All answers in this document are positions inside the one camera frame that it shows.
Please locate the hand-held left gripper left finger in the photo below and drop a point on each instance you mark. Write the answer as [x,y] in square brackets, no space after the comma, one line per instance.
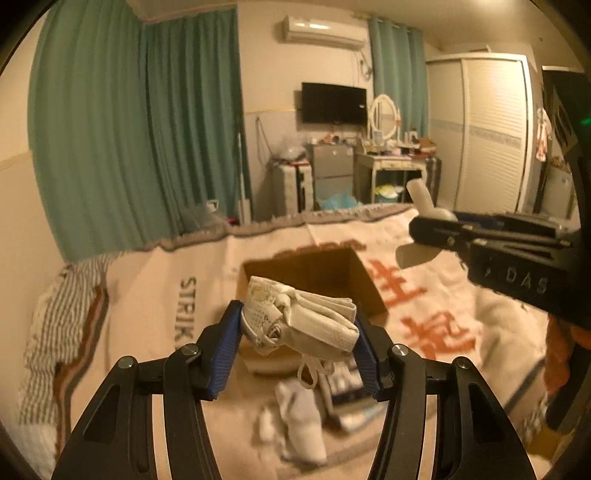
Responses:
[225,355]

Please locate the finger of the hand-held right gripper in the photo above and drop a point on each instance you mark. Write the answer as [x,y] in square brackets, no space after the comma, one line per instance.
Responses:
[438,235]
[508,220]

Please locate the clear plastic bag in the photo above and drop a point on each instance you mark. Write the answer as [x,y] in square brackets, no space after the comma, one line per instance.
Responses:
[203,217]

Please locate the orange fuzzy cloth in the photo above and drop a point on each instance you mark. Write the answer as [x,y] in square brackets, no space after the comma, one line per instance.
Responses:
[561,355]

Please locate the white crumpled sock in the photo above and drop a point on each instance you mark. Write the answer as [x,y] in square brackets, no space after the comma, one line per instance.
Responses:
[300,424]

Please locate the pink hanging cloth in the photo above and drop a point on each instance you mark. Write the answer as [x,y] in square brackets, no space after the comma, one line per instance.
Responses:
[542,138]

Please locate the white sock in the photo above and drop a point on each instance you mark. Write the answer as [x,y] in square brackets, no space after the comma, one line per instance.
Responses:
[422,196]
[300,424]

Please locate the white pole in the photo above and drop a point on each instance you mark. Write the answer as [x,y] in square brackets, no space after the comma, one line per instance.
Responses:
[244,180]

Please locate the white dressing table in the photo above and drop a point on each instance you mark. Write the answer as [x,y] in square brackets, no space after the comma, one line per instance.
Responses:
[392,161]

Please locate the white mesh cloth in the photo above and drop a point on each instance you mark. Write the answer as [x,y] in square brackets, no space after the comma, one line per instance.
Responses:
[314,323]

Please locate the green curtain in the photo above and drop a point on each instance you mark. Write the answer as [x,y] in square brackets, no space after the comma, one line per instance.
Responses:
[399,69]
[198,115]
[92,138]

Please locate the white oval mirror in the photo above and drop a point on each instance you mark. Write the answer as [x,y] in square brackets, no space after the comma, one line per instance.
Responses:
[384,115]

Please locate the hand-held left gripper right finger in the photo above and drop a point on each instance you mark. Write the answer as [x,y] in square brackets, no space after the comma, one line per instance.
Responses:
[368,362]

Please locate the blue plastic bag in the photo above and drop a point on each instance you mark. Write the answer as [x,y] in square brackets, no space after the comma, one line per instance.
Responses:
[339,201]

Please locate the white air conditioner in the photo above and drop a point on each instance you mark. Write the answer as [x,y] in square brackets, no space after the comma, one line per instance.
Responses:
[323,31]

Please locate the brown cardboard box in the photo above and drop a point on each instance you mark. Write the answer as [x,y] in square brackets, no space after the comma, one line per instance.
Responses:
[364,286]

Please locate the black wall television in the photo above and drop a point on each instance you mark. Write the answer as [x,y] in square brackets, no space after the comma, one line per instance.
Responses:
[333,102]

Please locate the striped bed sheet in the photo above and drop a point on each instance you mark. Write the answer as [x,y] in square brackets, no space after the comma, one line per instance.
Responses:
[55,323]

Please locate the blue patterned cloth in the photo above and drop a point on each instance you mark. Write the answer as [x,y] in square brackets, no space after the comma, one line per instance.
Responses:
[348,397]

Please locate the beige printed blanket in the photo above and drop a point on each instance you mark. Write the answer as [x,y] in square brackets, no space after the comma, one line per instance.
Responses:
[161,295]

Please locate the white sliding wardrobe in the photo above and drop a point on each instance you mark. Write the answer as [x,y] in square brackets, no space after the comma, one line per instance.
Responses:
[489,134]

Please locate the grey suitcase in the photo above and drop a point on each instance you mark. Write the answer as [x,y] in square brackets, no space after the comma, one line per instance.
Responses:
[291,189]

